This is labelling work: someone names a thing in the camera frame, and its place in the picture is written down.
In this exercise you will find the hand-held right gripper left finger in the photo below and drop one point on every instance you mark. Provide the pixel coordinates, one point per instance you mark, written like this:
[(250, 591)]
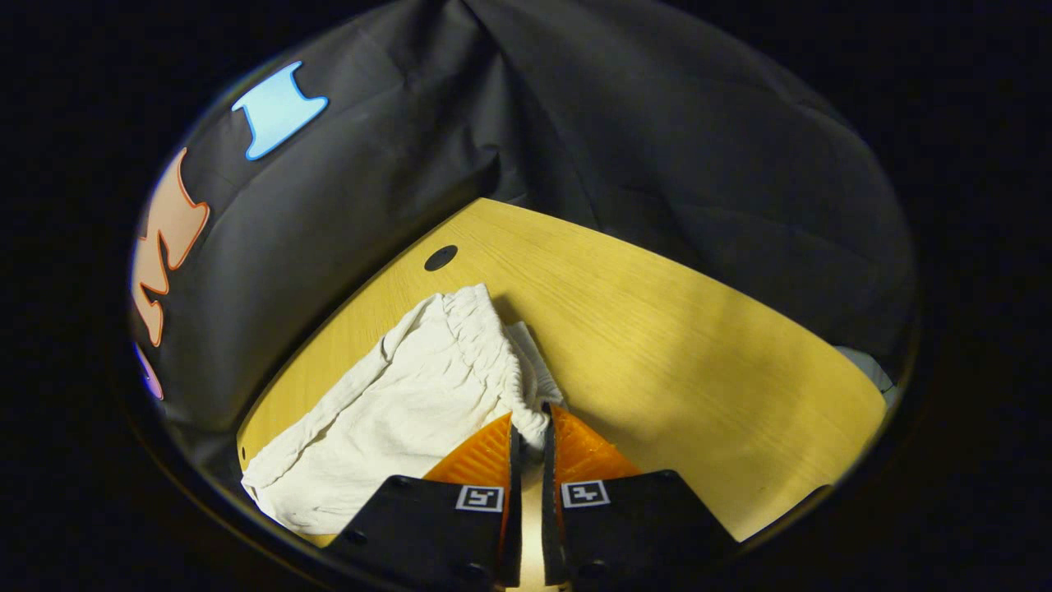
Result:
[(511, 534)]

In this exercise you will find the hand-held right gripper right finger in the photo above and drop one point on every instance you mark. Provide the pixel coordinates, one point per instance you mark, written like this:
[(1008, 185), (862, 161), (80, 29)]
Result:
[(549, 534)]

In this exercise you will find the white jeans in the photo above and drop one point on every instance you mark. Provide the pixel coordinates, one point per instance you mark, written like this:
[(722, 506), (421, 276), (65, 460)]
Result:
[(394, 411)]

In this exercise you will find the black backdrop cloth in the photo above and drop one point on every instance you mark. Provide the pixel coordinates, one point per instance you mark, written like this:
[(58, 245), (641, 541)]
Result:
[(575, 123)]

